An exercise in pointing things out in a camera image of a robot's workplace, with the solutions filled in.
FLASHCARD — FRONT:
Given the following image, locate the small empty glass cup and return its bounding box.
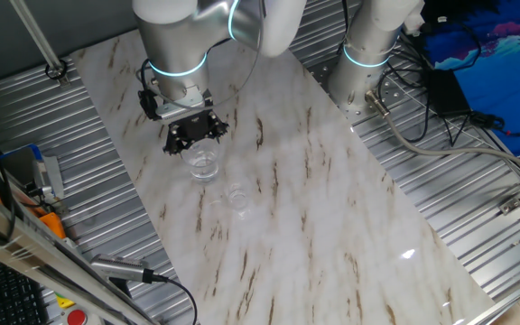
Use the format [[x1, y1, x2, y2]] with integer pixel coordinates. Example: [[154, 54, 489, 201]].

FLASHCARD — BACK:
[[222, 181, 250, 213]]

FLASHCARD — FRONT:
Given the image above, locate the orange box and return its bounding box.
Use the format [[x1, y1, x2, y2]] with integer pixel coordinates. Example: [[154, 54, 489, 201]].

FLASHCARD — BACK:
[[38, 210, 68, 240]]

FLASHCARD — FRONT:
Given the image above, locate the blue printed poster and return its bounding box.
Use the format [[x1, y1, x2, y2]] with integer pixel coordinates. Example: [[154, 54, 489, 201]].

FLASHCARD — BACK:
[[422, 0, 520, 157]]

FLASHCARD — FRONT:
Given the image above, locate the thick grey cable metal connector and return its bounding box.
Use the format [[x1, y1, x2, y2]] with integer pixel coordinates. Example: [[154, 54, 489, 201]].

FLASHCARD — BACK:
[[363, 88, 520, 181]]

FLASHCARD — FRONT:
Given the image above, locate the black knotted adapter cable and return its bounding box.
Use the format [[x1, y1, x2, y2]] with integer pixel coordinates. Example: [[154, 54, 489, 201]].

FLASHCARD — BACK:
[[442, 110, 520, 148]]

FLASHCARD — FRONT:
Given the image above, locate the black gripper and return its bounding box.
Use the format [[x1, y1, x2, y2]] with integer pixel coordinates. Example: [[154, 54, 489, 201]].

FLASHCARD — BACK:
[[162, 109, 231, 157]]

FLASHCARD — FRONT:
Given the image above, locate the black ribbed camera cable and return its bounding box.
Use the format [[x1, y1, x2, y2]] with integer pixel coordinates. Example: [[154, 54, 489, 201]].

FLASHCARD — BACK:
[[142, 269, 199, 325]]

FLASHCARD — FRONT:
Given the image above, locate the black power adapter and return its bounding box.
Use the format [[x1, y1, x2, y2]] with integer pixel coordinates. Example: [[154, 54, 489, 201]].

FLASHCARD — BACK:
[[426, 67, 472, 117]]

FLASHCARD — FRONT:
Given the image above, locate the aluminium frame beam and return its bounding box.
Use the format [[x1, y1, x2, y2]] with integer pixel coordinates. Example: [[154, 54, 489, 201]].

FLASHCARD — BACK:
[[0, 178, 157, 325]]

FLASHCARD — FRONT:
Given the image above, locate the silver ribbed camera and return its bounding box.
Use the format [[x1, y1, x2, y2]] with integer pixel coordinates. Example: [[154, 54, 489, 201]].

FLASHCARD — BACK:
[[89, 253, 155, 284]]

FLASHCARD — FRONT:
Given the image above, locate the grey box red button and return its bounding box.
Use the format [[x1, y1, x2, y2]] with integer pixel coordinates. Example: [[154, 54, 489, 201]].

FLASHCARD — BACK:
[[59, 306, 106, 325]]

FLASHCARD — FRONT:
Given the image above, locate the black keyboard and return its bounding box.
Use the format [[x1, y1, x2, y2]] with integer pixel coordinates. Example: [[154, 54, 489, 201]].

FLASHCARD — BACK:
[[0, 250, 51, 325]]

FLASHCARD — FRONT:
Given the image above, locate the aluminium slanted pole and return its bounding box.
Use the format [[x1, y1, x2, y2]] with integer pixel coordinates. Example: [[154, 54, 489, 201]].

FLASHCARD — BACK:
[[9, 0, 70, 87]]

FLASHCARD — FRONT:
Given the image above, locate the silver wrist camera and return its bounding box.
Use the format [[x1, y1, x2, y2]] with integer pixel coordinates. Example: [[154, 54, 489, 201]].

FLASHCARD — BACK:
[[156, 87, 214, 122]]

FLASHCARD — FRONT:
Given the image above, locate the marble pattern table sheet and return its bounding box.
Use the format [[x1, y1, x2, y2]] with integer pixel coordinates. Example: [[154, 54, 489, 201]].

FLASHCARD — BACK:
[[69, 20, 496, 325]]

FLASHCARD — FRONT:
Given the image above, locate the glass mug with water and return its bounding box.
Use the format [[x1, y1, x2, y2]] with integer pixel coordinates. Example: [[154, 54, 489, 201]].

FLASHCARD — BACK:
[[181, 137, 221, 185]]

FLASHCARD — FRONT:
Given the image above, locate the thin black cable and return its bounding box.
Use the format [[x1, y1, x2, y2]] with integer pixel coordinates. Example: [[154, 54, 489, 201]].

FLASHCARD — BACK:
[[376, 58, 433, 144]]

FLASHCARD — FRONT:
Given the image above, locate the aluminium table edge rail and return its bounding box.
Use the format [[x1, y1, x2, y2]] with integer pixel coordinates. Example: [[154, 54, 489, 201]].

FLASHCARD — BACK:
[[462, 270, 520, 325]]

